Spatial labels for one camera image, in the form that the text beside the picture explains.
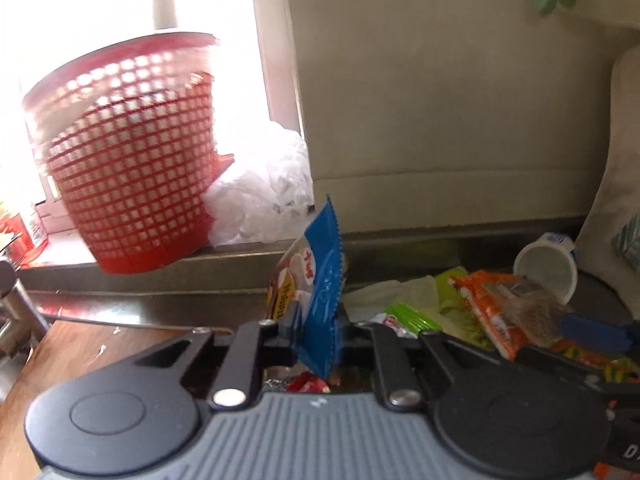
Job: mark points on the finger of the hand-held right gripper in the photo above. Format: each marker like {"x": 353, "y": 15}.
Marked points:
{"x": 595, "y": 327}
{"x": 550, "y": 362}

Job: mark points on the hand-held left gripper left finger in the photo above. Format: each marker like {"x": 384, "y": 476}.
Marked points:
{"x": 285, "y": 340}

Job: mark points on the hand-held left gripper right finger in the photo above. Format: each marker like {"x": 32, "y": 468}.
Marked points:
{"x": 360, "y": 345}

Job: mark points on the multicoloured candy packet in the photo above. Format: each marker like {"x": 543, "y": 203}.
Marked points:
{"x": 612, "y": 367}

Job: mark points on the green snack wrapper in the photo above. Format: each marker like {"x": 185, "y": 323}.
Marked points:
{"x": 410, "y": 317}

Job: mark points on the blue snack packet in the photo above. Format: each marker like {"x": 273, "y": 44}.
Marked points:
{"x": 322, "y": 290}

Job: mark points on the orange noodle packet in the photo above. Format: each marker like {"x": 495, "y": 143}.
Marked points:
{"x": 487, "y": 310}

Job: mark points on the red plastic mesh basket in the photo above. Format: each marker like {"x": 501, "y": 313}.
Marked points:
{"x": 130, "y": 185}

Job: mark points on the red foil wrapper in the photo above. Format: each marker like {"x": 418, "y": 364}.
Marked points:
{"x": 310, "y": 385}

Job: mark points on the napa cabbage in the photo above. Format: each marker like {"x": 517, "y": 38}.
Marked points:
{"x": 395, "y": 295}

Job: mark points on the white and blue cup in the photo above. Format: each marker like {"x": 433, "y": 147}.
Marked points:
{"x": 545, "y": 265}

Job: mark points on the printed cloth bag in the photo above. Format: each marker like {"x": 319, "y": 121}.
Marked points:
{"x": 615, "y": 185}

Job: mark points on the white crumpled plastic bag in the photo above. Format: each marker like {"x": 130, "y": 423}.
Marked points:
{"x": 255, "y": 195}

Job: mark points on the wooden cutting board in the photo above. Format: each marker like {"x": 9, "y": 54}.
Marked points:
{"x": 75, "y": 355}

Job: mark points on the steel faucet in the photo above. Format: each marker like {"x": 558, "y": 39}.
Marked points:
{"x": 20, "y": 300}

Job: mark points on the cream glossy appliance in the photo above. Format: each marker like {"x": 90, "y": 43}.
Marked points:
{"x": 425, "y": 85}

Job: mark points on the small red jar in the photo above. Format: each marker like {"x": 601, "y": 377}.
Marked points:
{"x": 25, "y": 240}

